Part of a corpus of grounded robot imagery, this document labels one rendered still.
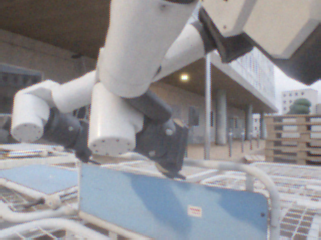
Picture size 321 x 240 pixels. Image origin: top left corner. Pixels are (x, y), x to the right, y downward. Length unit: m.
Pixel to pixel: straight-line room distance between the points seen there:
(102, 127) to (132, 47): 0.13
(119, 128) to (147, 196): 0.46
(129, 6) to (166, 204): 0.59
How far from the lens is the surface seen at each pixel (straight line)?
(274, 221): 0.60
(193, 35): 0.55
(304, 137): 4.23
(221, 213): 0.62
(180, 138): 0.46
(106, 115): 0.30
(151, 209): 0.73
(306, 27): 0.33
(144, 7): 0.18
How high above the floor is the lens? 0.86
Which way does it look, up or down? 5 degrees up
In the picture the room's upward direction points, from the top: 1 degrees clockwise
